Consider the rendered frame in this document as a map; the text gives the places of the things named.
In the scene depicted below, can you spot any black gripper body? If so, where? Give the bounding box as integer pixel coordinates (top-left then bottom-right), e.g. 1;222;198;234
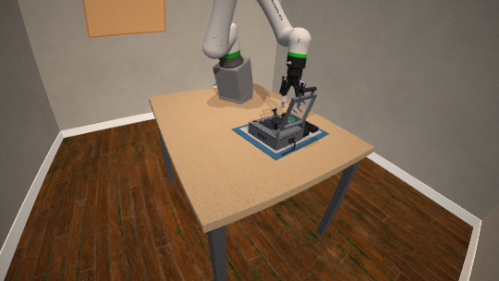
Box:
286;67;303;87

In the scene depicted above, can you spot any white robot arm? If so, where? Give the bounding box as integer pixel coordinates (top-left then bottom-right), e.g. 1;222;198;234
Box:
202;0;311;69

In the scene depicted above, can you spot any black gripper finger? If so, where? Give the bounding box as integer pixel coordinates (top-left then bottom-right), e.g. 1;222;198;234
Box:
292;79;306;97
279;76;291;108

